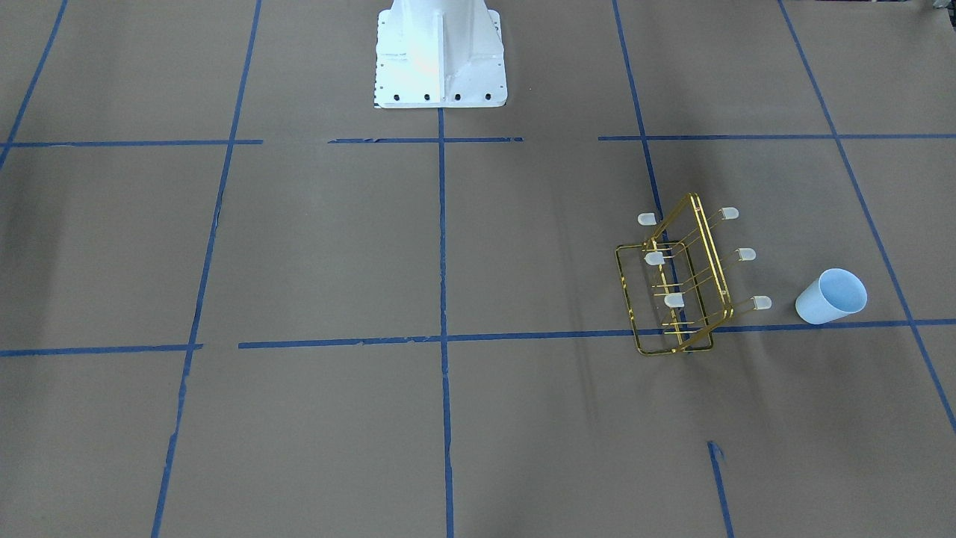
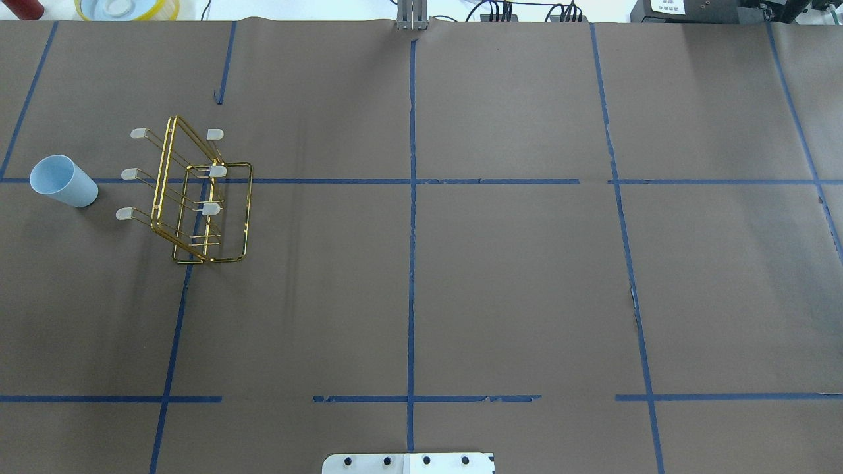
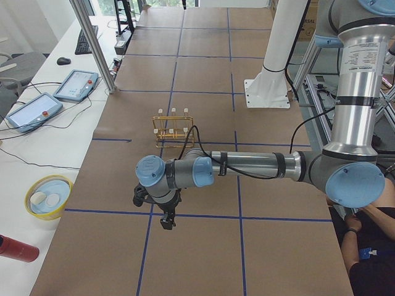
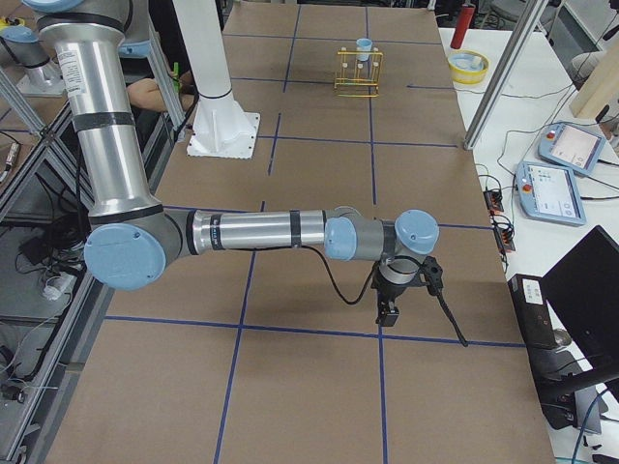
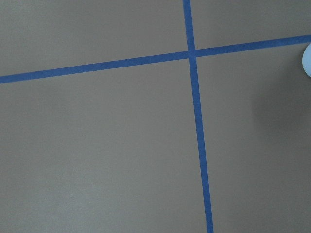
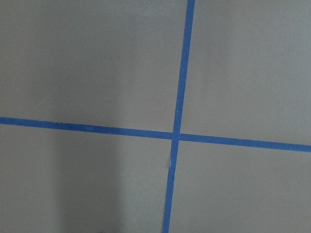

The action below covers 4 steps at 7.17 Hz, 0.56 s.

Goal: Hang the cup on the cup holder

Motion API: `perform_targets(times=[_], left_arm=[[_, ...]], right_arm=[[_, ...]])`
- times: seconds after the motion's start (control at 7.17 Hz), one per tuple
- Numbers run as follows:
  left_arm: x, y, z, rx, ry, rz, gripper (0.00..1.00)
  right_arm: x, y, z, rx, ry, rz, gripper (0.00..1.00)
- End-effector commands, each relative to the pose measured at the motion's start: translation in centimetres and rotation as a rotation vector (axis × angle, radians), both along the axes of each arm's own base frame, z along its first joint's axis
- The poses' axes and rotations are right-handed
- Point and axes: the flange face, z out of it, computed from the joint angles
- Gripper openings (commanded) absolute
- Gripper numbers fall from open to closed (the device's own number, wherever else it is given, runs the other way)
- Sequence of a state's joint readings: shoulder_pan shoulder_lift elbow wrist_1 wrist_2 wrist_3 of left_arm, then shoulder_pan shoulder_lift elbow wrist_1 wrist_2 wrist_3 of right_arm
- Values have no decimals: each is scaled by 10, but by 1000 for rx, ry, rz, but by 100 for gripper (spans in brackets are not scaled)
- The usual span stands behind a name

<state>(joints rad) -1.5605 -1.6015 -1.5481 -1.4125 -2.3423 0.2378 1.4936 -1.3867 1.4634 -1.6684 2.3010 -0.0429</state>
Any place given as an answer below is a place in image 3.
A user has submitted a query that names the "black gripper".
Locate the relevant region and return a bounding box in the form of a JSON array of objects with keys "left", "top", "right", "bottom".
[{"left": 148, "top": 189, "right": 181, "bottom": 230}]

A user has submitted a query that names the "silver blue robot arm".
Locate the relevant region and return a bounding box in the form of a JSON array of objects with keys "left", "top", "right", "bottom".
[{"left": 133, "top": 1, "right": 394, "bottom": 230}]

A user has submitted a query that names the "white round lid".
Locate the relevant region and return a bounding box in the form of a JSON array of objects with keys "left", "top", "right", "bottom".
[{"left": 45, "top": 194, "right": 60, "bottom": 207}]

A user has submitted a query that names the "yellow rimmed blue bowl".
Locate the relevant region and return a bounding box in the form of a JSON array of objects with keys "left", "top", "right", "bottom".
[{"left": 25, "top": 175, "right": 73, "bottom": 221}]

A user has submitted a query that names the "white round block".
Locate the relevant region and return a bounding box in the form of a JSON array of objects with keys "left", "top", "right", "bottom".
[{"left": 30, "top": 191, "right": 47, "bottom": 205}]

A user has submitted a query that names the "red thermos bottle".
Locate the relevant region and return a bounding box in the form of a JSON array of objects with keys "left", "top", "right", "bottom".
[{"left": 1, "top": 235, "right": 40, "bottom": 263}]

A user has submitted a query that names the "far blue teach pendant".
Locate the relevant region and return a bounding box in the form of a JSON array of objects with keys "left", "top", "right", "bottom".
[{"left": 53, "top": 70, "right": 99, "bottom": 102}]

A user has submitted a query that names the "blue teach pendant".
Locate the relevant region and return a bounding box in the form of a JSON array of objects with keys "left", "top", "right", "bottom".
[
  {"left": 53, "top": 70, "right": 99, "bottom": 102},
  {"left": 6, "top": 92, "right": 63, "bottom": 133}
]

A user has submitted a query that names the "near blue teach pendant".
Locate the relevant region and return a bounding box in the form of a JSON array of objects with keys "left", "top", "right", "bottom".
[{"left": 6, "top": 92, "right": 63, "bottom": 133}]

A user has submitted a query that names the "black power strip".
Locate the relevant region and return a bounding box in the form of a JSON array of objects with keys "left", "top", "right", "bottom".
[{"left": 114, "top": 27, "right": 133, "bottom": 56}]

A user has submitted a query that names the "black computer mouse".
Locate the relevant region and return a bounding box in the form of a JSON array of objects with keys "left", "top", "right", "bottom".
[{"left": 56, "top": 57, "right": 71, "bottom": 65}]

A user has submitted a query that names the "black keyboard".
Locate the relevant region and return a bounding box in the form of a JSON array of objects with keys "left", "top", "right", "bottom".
[{"left": 75, "top": 30, "right": 92, "bottom": 55}]

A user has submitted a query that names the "person in black shirt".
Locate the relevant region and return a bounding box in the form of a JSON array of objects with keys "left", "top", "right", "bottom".
[{"left": 327, "top": 194, "right": 394, "bottom": 295}]

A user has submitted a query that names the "grey office chair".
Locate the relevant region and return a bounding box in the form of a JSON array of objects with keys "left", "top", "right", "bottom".
[{"left": 1, "top": 52, "right": 46, "bottom": 117}]

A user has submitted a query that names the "cardboard box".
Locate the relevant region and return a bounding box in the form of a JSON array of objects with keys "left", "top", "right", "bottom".
[{"left": 268, "top": 1, "right": 318, "bottom": 41}]

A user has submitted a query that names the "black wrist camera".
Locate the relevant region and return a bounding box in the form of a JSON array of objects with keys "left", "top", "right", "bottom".
[{"left": 132, "top": 184, "right": 148, "bottom": 207}]

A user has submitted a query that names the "gold wire cup holder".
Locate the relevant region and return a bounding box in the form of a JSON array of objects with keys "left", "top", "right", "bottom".
[{"left": 152, "top": 108, "right": 195, "bottom": 148}]

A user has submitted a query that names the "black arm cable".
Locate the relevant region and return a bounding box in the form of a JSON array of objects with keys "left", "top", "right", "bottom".
[{"left": 175, "top": 63, "right": 340, "bottom": 180}]

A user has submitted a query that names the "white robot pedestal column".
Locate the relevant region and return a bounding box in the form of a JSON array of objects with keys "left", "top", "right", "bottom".
[{"left": 244, "top": 0, "right": 309, "bottom": 109}]

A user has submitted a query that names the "aluminium frame post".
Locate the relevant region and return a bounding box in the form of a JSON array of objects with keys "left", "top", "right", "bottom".
[{"left": 70, "top": 0, "right": 116, "bottom": 94}]

